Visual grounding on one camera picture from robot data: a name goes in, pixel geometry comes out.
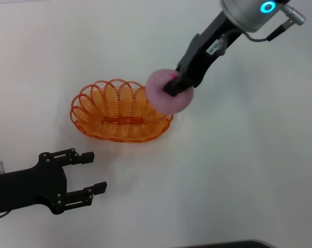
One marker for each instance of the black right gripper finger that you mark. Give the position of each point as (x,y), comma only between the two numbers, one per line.
(178,86)

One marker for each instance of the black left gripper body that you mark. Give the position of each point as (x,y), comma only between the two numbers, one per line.
(27,188)

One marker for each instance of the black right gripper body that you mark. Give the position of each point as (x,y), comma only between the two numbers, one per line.
(200,59)

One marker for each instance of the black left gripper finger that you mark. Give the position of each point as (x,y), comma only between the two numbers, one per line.
(73,157)
(83,195)

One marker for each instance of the pink peach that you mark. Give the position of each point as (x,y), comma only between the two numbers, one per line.
(161,103)

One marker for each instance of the orange plastic woven basket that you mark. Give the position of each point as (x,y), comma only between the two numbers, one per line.
(119,129)

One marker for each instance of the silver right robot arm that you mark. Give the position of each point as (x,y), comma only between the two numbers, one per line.
(249,13)

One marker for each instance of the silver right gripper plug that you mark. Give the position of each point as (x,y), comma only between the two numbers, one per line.
(223,44)

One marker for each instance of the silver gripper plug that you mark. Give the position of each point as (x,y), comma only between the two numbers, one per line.
(223,44)
(0,168)

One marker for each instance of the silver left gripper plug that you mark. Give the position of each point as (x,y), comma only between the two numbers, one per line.
(0,168)

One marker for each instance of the black rounded object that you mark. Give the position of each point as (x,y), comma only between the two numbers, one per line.
(236,245)

